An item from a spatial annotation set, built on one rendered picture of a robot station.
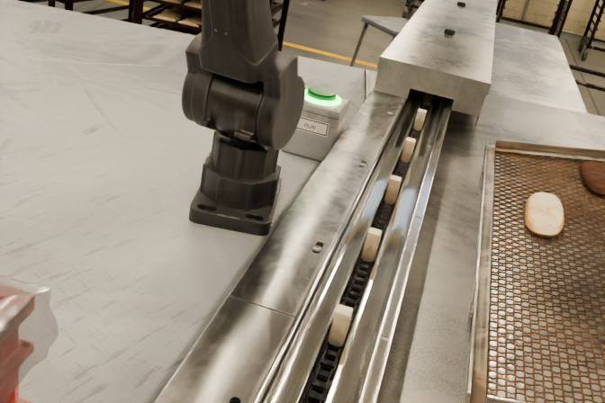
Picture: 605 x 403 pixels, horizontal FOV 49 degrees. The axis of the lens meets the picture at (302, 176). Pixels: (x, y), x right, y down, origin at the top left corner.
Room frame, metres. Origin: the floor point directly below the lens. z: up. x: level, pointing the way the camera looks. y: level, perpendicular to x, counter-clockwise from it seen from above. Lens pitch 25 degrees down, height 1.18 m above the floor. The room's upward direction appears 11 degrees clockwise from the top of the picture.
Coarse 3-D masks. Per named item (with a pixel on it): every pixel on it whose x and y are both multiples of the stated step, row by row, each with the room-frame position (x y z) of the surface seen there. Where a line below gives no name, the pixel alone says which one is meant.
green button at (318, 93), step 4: (308, 88) 0.87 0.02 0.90; (312, 88) 0.87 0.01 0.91; (316, 88) 0.87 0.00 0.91; (320, 88) 0.87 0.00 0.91; (324, 88) 0.88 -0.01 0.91; (328, 88) 0.88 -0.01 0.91; (308, 92) 0.86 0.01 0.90; (312, 92) 0.85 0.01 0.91; (316, 92) 0.86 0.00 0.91; (320, 92) 0.86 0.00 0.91; (324, 92) 0.86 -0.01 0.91; (328, 92) 0.87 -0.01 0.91; (332, 92) 0.87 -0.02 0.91; (312, 96) 0.85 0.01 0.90; (316, 96) 0.85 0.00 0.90; (320, 96) 0.85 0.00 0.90; (324, 96) 0.85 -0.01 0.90; (328, 96) 0.85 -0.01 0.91; (332, 96) 0.85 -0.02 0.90; (336, 96) 0.86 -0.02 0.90; (324, 100) 0.85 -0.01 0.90; (328, 100) 0.85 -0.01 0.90; (332, 100) 0.85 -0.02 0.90
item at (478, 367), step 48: (528, 144) 0.81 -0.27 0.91; (576, 192) 0.69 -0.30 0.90; (480, 240) 0.54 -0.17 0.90; (480, 288) 0.47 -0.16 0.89; (528, 288) 0.48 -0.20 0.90; (576, 288) 0.49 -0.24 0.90; (480, 336) 0.40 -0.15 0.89; (528, 336) 0.41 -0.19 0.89; (480, 384) 0.35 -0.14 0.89; (528, 384) 0.36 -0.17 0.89
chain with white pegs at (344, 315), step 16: (432, 96) 1.12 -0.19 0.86; (416, 128) 0.98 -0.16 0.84; (416, 144) 0.91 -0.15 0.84; (400, 160) 0.84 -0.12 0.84; (400, 176) 0.79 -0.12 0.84; (384, 208) 0.69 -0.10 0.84; (384, 224) 0.65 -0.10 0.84; (368, 240) 0.57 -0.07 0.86; (368, 256) 0.57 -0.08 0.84; (368, 272) 0.54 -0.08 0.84; (352, 288) 0.52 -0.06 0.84; (352, 304) 0.49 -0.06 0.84; (336, 320) 0.43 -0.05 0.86; (352, 320) 0.46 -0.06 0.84; (336, 336) 0.43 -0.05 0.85; (336, 352) 0.42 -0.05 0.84; (320, 368) 0.40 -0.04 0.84; (336, 368) 0.41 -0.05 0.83; (320, 384) 0.38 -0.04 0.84; (304, 400) 0.36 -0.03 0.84; (320, 400) 0.36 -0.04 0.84
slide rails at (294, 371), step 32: (416, 96) 1.12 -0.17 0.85; (384, 160) 0.80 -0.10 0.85; (416, 160) 0.83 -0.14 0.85; (416, 192) 0.73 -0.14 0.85; (352, 224) 0.61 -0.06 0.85; (352, 256) 0.55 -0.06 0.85; (384, 256) 0.56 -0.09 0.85; (320, 288) 0.49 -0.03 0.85; (384, 288) 0.51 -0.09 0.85; (320, 320) 0.44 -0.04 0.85; (288, 352) 0.40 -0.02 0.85; (352, 352) 0.41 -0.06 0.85; (288, 384) 0.36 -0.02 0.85; (352, 384) 0.38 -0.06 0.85
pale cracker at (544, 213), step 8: (528, 200) 0.64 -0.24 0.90; (536, 200) 0.64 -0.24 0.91; (544, 200) 0.64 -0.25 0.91; (552, 200) 0.64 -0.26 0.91; (528, 208) 0.62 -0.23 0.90; (536, 208) 0.62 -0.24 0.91; (544, 208) 0.62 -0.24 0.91; (552, 208) 0.62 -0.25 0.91; (560, 208) 0.62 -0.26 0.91; (528, 216) 0.60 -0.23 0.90; (536, 216) 0.60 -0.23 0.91; (544, 216) 0.60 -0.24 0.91; (552, 216) 0.60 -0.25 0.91; (560, 216) 0.61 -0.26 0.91; (528, 224) 0.59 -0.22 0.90; (536, 224) 0.59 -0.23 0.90; (544, 224) 0.58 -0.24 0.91; (552, 224) 0.59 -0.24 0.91; (560, 224) 0.59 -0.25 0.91; (536, 232) 0.58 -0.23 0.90; (544, 232) 0.58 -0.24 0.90; (552, 232) 0.58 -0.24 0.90
